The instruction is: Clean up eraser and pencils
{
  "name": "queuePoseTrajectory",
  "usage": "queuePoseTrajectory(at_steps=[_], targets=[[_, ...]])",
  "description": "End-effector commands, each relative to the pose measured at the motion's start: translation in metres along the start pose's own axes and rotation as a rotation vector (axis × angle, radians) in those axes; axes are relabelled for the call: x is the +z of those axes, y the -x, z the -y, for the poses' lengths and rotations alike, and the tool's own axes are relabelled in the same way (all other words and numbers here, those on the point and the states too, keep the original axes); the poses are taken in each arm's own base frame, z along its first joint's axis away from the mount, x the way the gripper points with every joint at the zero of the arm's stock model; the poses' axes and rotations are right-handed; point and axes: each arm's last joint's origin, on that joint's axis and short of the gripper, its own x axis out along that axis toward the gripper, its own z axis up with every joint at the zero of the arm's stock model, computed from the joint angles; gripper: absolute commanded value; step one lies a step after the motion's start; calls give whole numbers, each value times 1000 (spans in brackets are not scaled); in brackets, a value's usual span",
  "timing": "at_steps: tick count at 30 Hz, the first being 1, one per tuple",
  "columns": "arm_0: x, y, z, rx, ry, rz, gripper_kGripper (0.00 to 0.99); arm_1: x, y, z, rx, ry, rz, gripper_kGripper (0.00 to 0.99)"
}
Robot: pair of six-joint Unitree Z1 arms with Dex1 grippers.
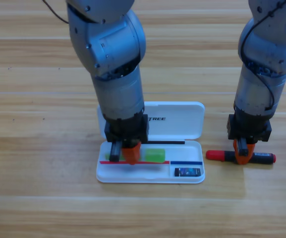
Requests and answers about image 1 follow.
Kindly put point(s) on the red and black whiteboard marker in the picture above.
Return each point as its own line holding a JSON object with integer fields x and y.
{"x": 215, "y": 155}

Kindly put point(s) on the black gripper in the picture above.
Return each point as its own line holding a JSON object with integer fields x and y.
{"x": 249, "y": 129}
{"x": 128, "y": 131}

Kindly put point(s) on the small black eraser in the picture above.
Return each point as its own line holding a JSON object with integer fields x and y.
{"x": 187, "y": 172}

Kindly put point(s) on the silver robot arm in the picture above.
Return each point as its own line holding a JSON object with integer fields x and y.
{"x": 118, "y": 94}
{"x": 254, "y": 94}

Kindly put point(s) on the white hinged pencil case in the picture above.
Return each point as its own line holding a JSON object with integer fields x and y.
{"x": 177, "y": 124}

